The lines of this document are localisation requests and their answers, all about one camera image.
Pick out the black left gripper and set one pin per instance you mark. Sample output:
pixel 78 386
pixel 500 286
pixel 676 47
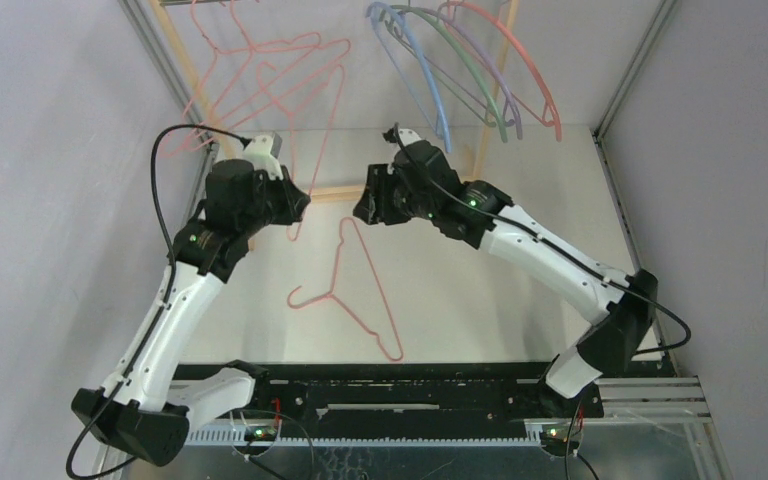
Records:
pixel 294 199

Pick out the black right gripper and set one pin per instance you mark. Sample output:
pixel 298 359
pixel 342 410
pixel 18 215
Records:
pixel 374 198

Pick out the pink wire hanger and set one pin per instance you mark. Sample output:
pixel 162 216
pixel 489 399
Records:
pixel 354 281
pixel 229 44
pixel 311 104
pixel 327 14

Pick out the green plastic hanger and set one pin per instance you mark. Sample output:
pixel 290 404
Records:
pixel 398 38

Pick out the blue plastic hanger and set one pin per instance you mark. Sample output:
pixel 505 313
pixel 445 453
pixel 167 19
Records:
pixel 379 13

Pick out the purple plastic hanger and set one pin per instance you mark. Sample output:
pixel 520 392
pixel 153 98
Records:
pixel 475 56

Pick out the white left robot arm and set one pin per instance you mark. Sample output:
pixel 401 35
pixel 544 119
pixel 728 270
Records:
pixel 135 410

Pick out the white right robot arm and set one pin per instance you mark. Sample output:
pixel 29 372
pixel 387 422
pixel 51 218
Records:
pixel 620 307

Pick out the pink hanger on rod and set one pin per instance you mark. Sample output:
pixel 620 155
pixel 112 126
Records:
pixel 530 66

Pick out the metal hanging rod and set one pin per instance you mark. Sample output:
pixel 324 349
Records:
pixel 168 3

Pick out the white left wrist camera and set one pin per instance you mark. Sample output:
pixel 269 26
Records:
pixel 263 152

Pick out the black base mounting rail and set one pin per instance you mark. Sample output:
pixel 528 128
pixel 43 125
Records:
pixel 485 404

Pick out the wooden hanger rack frame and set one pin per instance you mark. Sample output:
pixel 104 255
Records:
pixel 373 97

